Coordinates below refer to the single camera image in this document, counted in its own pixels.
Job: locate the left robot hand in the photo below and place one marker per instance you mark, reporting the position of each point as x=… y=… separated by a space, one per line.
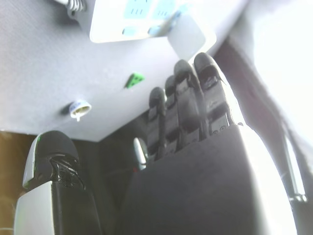
x=190 y=186

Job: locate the white power strip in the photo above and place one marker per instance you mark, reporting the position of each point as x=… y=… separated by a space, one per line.
x=110 y=27

